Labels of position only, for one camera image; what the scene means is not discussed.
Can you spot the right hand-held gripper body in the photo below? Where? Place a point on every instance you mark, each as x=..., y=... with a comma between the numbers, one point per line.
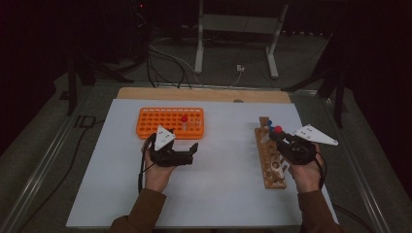
x=301, y=149

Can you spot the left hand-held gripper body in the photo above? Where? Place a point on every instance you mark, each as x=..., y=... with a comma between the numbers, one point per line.
x=163, y=139

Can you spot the red-capped test tube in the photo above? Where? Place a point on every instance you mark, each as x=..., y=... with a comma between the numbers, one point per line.
x=184, y=118
x=278, y=129

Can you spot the blue-capped test tube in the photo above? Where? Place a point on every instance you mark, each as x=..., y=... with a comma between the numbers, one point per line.
x=269, y=123

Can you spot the wooden test tube rack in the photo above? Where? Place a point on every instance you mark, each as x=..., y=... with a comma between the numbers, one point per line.
x=270, y=155

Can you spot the orange test tube rack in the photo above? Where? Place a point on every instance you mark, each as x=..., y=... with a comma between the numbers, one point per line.
x=152, y=122

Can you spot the person's right hand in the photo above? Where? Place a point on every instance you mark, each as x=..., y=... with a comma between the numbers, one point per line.
x=306, y=178

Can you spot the person's left hand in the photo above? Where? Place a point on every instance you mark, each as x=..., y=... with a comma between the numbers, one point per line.
x=158, y=176

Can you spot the white table mat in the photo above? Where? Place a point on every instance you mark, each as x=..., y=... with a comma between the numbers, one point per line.
x=210, y=184

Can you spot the black tripod stand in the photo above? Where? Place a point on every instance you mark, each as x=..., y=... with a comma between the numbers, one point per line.
x=72, y=87
x=339, y=103

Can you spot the white power plug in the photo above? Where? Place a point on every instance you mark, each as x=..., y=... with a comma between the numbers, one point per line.
x=240, y=68

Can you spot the grey metal stand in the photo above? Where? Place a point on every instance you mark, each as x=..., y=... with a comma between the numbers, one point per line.
x=239, y=24

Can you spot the black device with red light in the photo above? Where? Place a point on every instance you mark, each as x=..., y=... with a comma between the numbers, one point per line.
x=141, y=6

